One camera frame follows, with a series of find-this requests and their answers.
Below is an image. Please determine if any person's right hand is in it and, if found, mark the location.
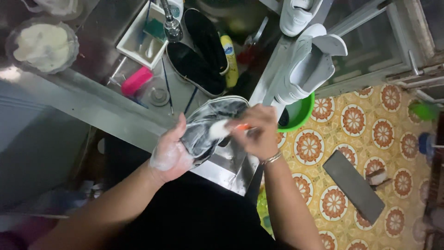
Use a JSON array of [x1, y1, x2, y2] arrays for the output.
[[225, 103, 280, 162]]

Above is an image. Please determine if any person's left hand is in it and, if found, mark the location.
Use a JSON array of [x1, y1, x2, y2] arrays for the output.
[[149, 113, 195, 183]]

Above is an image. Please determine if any orange-handled scrub brush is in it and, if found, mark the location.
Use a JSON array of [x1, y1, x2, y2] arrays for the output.
[[208, 119, 258, 140]]

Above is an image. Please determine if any soapy black slip-on shoe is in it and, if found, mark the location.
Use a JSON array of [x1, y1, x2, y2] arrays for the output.
[[180, 95, 251, 168]]

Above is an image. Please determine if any green plastic basin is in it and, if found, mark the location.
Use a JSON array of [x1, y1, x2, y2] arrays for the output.
[[277, 92, 316, 133]]

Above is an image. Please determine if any thin blue paintbrush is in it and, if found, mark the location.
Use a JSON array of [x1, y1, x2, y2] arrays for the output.
[[161, 57, 175, 116], [183, 86, 199, 115]]

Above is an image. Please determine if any yellow spray bottle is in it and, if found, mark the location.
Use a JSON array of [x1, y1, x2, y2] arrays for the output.
[[220, 33, 239, 89]]

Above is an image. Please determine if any red plastic object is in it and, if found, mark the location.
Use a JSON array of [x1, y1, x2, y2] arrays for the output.
[[237, 44, 258, 66]]

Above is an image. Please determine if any white sneaker with raised tongue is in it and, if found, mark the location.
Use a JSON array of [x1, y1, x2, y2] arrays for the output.
[[273, 23, 348, 105]]

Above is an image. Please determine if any metal sink drain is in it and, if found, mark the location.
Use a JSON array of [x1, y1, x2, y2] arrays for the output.
[[148, 86, 171, 107]]

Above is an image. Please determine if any person's black clothing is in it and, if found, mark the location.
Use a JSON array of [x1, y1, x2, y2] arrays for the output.
[[102, 134, 280, 250]]

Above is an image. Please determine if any pink plastic brush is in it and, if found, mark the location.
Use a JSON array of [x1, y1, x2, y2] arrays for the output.
[[120, 66, 154, 97]]

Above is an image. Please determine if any chrome sink faucet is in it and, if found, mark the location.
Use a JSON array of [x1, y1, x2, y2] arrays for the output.
[[160, 0, 184, 44]]

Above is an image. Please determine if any grey flat board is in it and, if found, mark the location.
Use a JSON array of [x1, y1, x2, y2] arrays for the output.
[[322, 150, 386, 226]]

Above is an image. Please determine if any green sponge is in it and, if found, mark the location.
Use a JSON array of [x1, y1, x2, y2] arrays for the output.
[[144, 17, 167, 41]]

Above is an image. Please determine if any white bottle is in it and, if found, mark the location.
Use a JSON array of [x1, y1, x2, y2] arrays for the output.
[[168, 0, 185, 22]]

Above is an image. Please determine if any white plastic tray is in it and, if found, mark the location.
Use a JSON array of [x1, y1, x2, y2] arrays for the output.
[[116, 1, 170, 70]]

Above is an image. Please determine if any green plastic object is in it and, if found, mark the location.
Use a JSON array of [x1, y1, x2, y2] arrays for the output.
[[408, 100, 440, 123]]

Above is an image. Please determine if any blue plastic object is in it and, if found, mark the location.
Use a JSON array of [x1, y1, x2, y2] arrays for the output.
[[418, 132, 444, 156]]

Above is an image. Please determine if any glass bowl of white powder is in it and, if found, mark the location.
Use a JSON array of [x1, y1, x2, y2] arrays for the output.
[[5, 17, 80, 74]]

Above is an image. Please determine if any metal wrist bracelet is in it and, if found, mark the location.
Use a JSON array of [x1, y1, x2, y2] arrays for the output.
[[260, 151, 282, 166]]

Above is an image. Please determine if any metal window frame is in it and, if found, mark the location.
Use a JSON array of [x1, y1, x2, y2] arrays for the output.
[[314, 0, 444, 105]]

